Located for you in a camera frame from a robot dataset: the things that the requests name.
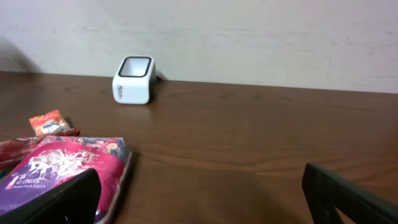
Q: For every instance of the red purple liners pack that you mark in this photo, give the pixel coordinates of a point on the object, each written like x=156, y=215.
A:
x=57, y=159

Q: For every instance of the white barcode scanner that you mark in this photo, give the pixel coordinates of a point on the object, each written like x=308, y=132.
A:
x=134, y=80

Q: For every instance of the small orange snack packet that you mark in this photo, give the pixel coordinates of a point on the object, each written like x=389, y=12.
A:
x=48, y=123

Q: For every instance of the orange Top chocolate bar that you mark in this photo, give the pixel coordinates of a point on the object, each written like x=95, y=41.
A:
x=14, y=150

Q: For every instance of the teal snack wrapper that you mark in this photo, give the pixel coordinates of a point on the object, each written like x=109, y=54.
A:
x=4, y=173

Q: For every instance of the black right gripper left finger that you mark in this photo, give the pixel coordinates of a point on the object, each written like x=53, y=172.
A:
x=74, y=201

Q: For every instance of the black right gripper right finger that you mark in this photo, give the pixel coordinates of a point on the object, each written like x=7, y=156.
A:
x=327, y=193

